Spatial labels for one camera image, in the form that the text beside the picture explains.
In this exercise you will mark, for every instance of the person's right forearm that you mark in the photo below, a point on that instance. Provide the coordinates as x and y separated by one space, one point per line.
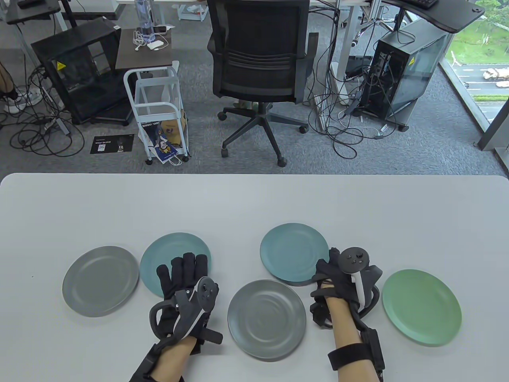
344 330

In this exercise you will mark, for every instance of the brown side table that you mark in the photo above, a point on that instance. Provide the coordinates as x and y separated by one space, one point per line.
131 55

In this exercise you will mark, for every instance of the black computer tower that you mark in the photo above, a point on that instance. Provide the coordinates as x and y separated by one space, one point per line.
413 75

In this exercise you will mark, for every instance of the black keyboard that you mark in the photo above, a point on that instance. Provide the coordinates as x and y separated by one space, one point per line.
423 3

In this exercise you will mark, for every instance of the person's left hand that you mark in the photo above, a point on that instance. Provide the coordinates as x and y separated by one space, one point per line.
187 270

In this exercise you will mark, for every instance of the person's right hand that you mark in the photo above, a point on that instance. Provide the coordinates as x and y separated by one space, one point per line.
334 278

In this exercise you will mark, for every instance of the black forearm electronics box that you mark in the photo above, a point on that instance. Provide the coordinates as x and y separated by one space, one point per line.
373 346
143 368

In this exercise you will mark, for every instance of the smartphone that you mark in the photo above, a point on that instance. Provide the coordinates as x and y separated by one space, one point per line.
160 29

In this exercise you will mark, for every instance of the grey plate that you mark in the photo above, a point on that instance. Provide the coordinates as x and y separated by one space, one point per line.
100 281
266 318

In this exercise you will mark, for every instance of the grey power strip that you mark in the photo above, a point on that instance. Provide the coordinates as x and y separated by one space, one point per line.
59 126

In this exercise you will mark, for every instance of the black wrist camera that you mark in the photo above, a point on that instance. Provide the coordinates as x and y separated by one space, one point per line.
318 314
212 337

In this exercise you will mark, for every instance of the black glass computer case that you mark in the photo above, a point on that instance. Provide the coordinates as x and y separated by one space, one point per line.
79 79

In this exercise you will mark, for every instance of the person's left forearm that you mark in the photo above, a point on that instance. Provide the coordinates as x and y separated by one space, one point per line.
175 362

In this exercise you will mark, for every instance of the black curved desk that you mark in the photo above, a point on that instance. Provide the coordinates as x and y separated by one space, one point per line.
449 16

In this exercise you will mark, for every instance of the clear water bottle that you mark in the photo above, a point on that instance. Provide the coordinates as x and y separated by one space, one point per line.
144 20

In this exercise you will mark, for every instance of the white rolling cart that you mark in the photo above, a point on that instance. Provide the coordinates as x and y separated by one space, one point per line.
159 104

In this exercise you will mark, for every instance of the white power bank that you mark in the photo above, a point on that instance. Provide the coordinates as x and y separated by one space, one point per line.
155 45

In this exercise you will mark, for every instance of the black leaflet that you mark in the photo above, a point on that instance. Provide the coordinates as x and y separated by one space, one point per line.
111 144

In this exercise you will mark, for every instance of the blue printed bag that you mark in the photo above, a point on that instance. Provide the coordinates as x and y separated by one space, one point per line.
161 139

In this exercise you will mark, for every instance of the teal plate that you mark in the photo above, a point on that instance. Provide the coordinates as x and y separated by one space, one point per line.
292 250
175 246

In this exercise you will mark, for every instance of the black office chair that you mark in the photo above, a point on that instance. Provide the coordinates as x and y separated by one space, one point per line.
258 47

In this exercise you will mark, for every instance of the black rectangular desk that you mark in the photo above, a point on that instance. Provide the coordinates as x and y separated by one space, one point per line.
43 14

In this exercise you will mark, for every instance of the brown paper bag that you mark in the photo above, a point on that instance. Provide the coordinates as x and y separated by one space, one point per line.
173 129

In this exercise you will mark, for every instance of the green plate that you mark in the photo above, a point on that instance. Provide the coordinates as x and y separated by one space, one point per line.
421 306

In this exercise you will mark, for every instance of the grey tracking controller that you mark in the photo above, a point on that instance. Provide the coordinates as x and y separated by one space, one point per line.
189 314
355 260

